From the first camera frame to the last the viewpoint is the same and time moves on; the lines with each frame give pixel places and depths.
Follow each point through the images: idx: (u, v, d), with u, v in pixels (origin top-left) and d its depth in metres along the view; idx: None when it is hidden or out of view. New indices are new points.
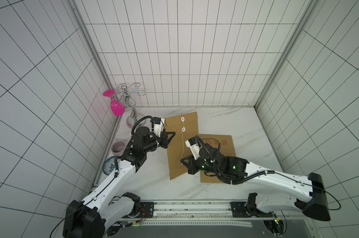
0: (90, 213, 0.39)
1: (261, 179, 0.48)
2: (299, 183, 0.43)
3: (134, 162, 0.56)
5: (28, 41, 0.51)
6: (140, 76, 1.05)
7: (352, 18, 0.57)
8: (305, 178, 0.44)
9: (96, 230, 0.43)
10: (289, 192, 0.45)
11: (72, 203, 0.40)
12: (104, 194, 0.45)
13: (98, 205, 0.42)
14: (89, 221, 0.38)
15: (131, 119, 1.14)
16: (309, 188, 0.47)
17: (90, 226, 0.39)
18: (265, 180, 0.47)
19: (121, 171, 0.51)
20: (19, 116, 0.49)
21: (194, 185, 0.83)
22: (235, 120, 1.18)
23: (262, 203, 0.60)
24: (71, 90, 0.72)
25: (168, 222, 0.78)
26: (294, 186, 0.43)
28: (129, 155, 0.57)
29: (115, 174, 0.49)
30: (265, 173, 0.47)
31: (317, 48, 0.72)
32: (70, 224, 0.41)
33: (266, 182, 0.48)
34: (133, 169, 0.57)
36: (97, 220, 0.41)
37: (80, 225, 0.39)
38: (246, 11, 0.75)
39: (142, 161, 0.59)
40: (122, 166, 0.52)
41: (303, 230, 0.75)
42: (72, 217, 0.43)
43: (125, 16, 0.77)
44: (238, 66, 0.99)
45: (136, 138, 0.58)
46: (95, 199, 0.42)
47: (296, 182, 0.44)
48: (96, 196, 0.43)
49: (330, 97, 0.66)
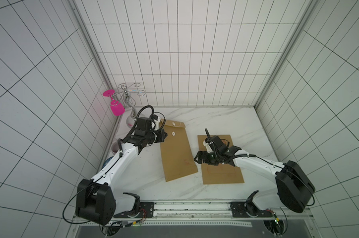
0: (101, 188, 0.41)
1: (244, 159, 0.57)
2: (270, 165, 0.49)
3: (137, 142, 0.58)
5: (28, 41, 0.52)
6: (140, 76, 1.05)
7: (352, 18, 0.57)
8: (279, 162, 0.49)
9: (110, 205, 0.45)
10: (264, 173, 0.51)
11: (82, 181, 0.42)
12: (113, 171, 0.46)
13: (108, 181, 0.44)
14: (101, 195, 0.40)
15: (131, 119, 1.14)
16: (278, 170, 0.47)
17: (102, 201, 0.41)
18: (246, 162, 0.57)
19: (125, 151, 0.53)
20: (19, 116, 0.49)
21: (195, 185, 0.83)
22: (235, 120, 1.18)
23: (255, 198, 0.63)
24: (71, 90, 0.72)
25: (168, 222, 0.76)
26: (266, 167, 0.49)
28: (131, 139, 0.58)
29: (119, 154, 0.51)
30: (247, 154, 0.58)
31: (317, 48, 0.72)
32: (82, 202, 0.43)
33: (248, 165, 0.57)
34: (135, 149, 0.58)
36: (108, 195, 0.43)
37: (91, 202, 0.43)
38: (246, 11, 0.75)
39: (144, 145, 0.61)
40: (126, 147, 0.54)
41: (304, 230, 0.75)
42: (83, 195, 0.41)
43: (125, 16, 0.77)
44: (238, 66, 0.99)
45: (140, 122, 0.64)
46: (104, 176, 0.44)
47: (269, 164, 0.50)
48: (104, 174, 0.44)
49: (330, 97, 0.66)
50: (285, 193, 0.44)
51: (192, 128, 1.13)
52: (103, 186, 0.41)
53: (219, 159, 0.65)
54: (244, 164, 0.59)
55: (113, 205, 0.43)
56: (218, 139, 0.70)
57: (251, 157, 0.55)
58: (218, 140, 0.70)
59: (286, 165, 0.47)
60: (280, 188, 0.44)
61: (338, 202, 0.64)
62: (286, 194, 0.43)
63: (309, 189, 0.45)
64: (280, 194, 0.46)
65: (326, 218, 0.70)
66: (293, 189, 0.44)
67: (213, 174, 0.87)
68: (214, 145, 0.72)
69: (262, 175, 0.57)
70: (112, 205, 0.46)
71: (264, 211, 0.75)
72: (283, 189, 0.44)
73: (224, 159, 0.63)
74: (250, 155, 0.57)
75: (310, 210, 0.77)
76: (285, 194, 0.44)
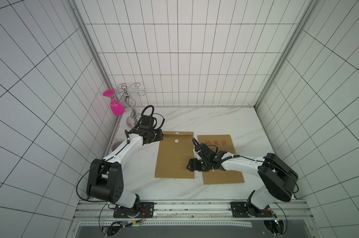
0: (113, 166, 0.44)
1: (230, 162, 0.60)
2: (253, 161, 0.51)
3: (142, 133, 0.63)
5: (28, 41, 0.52)
6: (140, 76, 1.05)
7: (352, 18, 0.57)
8: (260, 156, 0.51)
9: (118, 183, 0.48)
10: (251, 171, 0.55)
11: (94, 160, 0.45)
12: (122, 154, 0.50)
13: (119, 160, 0.48)
14: (113, 171, 0.44)
15: (131, 120, 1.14)
16: (260, 164, 0.48)
17: (113, 177, 0.44)
18: (232, 164, 0.60)
19: (132, 140, 0.57)
20: (19, 116, 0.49)
21: (195, 185, 0.83)
22: (235, 120, 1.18)
23: (253, 197, 0.63)
24: (71, 90, 0.72)
25: (168, 222, 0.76)
26: (249, 164, 0.52)
28: (136, 130, 0.63)
29: (127, 141, 0.56)
30: (231, 156, 0.60)
31: (317, 49, 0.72)
32: (94, 180, 0.46)
33: (236, 167, 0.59)
34: (140, 139, 0.62)
36: (118, 173, 0.46)
37: (101, 181, 0.46)
38: (246, 11, 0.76)
39: (147, 138, 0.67)
40: (133, 137, 0.59)
41: (304, 230, 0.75)
42: (95, 172, 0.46)
43: (125, 16, 0.77)
44: (238, 66, 0.99)
45: (144, 119, 0.71)
46: (115, 156, 0.48)
47: (251, 160, 0.52)
48: (115, 154, 0.49)
49: (330, 97, 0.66)
50: (271, 186, 0.46)
51: (192, 128, 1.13)
52: (114, 164, 0.44)
53: (209, 167, 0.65)
54: (232, 166, 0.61)
55: (121, 184, 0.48)
56: (203, 145, 0.71)
57: (236, 159, 0.57)
58: (205, 148, 0.71)
59: (267, 157, 0.52)
60: (266, 182, 0.47)
61: (338, 202, 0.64)
62: (272, 187, 0.46)
63: (292, 177, 0.48)
64: (267, 187, 0.48)
65: (326, 218, 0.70)
66: (277, 181, 0.46)
67: (214, 174, 0.87)
68: (203, 153, 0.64)
69: (249, 172, 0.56)
70: (121, 183, 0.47)
71: (264, 211, 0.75)
72: (269, 183, 0.46)
73: (213, 166, 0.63)
74: (234, 156, 0.59)
75: (310, 210, 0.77)
76: (271, 186, 0.47)
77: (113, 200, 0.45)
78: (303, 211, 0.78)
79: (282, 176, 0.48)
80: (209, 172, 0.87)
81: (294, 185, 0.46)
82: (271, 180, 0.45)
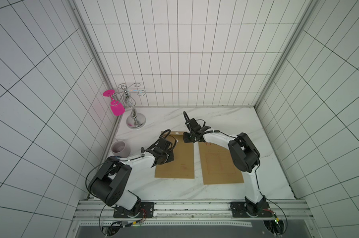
0: (123, 167, 0.46)
1: (209, 135, 0.72)
2: (227, 137, 0.61)
3: (157, 154, 0.69)
5: (27, 40, 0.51)
6: (140, 76, 1.05)
7: (353, 18, 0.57)
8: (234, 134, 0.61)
9: (121, 186, 0.48)
10: (224, 143, 0.64)
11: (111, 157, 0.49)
12: (135, 161, 0.54)
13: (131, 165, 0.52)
14: (123, 172, 0.46)
15: (131, 119, 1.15)
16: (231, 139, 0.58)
17: (120, 178, 0.46)
18: (209, 136, 0.72)
19: (147, 155, 0.62)
20: (19, 116, 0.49)
21: (195, 185, 0.83)
22: (235, 121, 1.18)
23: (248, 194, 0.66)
24: (71, 90, 0.72)
25: (168, 222, 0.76)
26: (225, 138, 0.61)
28: (151, 151, 0.67)
29: (142, 154, 0.61)
30: (211, 131, 0.71)
31: (317, 49, 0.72)
32: (102, 175, 0.48)
33: (213, 139, 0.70)
34: (153, 158, 0.67)
36: (126, 175, 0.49)
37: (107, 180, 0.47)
38: (246, 11, 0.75)
39: (159, 160, 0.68)
40: (147, 154, 0.63)
41: (303, 230, 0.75)
42: (106, 169, 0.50)
43: (125, 16, 0.77)
44: (238, 66, 0.99)
45: (160, 142, 0.74)
46: (129, 162, 0.51)
47: (226, 136, 0.62)
48: (129, 160, 0.52)
49: (330, 97, 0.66)
50: (236, 156, 0.57)
51: None
52: (125, 167, 0.47)
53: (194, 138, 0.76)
54: (209, 138, 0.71)
55: (123, 189, 0.55)
56: (194, 120, 0.81)
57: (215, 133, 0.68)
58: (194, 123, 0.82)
59: (239, 136, 0.61)
60: (233, 153, 0.58)
61: (337, 202, 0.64)
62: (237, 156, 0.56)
63: (256, 153, 0.58)
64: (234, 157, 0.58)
65: (326, 218, 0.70)
66: (240, 153, 0.56)
67: (213, 174, 0.87)
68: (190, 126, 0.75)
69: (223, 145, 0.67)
70: (122, 188, 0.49)
71: (264, 211, 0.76)
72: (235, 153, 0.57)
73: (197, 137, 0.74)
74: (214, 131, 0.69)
75: (310, 210, 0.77)
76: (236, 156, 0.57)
77: (108, 201, 0.45)
78: (303, 211, 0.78)
79: (248, 152, 0.57)
80: (209, 172, 0.87)
81: (257, 161, 0.59)
82: (236, 151, 0.56)
